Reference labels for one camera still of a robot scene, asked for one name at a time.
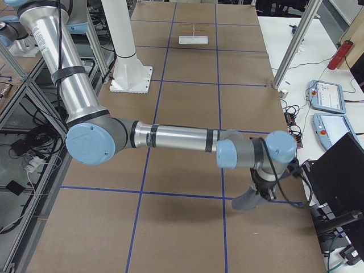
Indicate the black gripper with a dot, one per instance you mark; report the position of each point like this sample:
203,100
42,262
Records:
261,185

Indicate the grey towel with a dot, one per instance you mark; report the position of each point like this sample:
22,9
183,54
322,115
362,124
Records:
249,200

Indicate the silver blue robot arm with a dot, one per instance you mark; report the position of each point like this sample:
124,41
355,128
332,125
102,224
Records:
94,136
16,38

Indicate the white towel rack base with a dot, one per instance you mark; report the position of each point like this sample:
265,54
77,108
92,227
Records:
193,40

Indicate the wooden rack bar near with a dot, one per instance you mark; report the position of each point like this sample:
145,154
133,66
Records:
194,30

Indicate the wooden rack bar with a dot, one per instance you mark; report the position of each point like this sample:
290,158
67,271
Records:
193,25
194,30

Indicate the wooden rack bar far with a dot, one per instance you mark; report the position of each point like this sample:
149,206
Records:
193,25

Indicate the black monitor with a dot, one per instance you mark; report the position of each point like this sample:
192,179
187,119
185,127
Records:
337,180

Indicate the teach pendant near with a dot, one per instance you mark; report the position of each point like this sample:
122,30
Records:
330,128

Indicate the teach pendant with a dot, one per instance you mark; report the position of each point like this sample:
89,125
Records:
326,96
330,128

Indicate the small metal cylinder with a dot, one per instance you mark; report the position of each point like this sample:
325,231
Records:
283,93

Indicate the teach pendant far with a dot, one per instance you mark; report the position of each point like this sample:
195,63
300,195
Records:
326,96

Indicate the red cylinder bottle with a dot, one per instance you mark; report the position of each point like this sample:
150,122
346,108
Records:
338,57

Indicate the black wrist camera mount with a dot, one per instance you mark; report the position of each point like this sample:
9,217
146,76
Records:
294,168

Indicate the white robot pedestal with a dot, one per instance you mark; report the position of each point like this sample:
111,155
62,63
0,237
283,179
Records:
129,74

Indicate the aluminium frame post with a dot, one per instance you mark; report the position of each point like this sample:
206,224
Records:
296,40

